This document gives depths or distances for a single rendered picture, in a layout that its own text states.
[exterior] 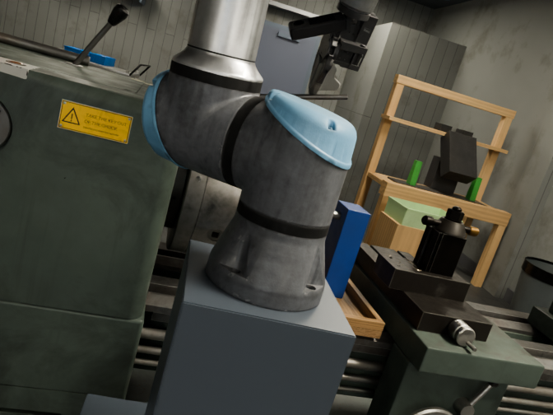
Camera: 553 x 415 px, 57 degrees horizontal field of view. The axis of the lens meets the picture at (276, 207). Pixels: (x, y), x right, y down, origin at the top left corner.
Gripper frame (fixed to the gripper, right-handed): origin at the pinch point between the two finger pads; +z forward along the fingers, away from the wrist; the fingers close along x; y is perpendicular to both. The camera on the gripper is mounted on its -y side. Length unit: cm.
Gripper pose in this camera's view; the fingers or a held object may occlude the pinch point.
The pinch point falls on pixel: (309, 90)
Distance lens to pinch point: 118.2
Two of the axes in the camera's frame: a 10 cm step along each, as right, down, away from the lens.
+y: 9.4, 2.0, 2.7
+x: -0.9, -6.3, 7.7
